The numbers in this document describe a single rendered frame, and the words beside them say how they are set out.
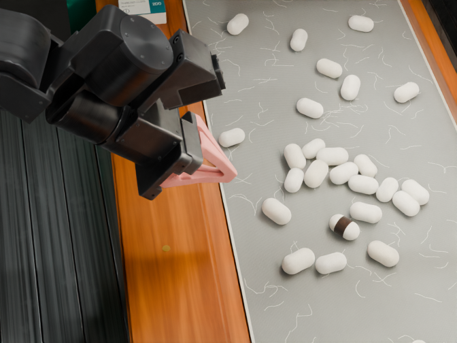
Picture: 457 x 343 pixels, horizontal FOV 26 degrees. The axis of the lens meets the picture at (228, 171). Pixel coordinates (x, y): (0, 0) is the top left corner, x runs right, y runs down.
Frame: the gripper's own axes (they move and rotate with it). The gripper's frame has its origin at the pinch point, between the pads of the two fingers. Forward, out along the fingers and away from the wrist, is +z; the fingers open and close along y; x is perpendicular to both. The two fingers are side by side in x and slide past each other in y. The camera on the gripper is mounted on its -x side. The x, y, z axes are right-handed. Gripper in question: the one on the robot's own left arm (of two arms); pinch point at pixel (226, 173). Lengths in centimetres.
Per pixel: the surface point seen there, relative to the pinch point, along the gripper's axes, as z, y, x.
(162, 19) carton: 3.2, 36.8, 8.3
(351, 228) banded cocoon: 16.5, -1.0, -1.4
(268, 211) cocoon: 10.5, 3.0, 4.3
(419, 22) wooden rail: 29.3, 32.1, -12.8
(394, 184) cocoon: 21.5, 4.8, -5.3
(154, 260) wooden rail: -0.2, -2.7, 12.1
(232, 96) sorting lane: 10.9, 24.1, 6.0
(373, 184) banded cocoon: 19.7, 5.1, -3.8
